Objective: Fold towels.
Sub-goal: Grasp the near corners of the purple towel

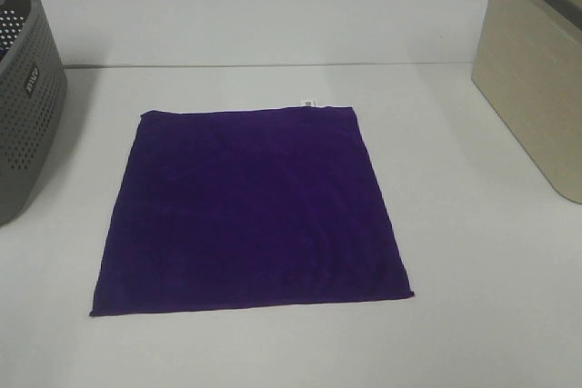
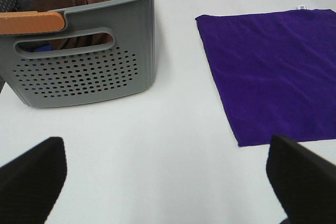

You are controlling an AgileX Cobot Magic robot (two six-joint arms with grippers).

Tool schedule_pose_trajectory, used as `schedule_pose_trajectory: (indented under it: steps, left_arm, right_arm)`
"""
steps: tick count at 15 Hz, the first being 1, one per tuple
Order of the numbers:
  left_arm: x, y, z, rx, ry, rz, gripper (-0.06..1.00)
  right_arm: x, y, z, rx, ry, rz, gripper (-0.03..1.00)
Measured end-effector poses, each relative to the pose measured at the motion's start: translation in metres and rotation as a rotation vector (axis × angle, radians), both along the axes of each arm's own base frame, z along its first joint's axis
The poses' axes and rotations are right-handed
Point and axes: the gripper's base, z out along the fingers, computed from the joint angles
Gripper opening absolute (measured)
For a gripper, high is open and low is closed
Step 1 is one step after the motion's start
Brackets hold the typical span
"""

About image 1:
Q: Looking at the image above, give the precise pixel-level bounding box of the purple towel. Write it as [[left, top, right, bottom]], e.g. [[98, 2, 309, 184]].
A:
[[91, 106, 413, 317]]

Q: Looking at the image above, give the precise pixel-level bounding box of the beige storage bin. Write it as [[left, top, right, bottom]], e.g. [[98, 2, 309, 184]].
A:
[[472, 0, 581, 203]]

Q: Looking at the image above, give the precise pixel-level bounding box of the grey perforated laundry basket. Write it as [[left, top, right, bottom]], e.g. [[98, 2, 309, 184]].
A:
[[1, 0, 67, 224]]

